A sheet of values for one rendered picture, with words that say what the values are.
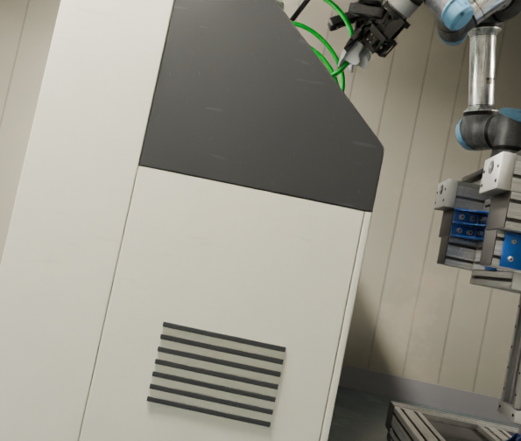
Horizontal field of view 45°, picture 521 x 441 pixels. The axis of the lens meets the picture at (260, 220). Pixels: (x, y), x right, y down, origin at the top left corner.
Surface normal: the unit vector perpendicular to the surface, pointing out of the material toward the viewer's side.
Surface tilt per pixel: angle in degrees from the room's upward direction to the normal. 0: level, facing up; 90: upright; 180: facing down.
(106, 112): 90
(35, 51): 90
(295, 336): 90
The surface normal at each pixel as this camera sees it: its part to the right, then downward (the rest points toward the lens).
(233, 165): -0.02, -0.06
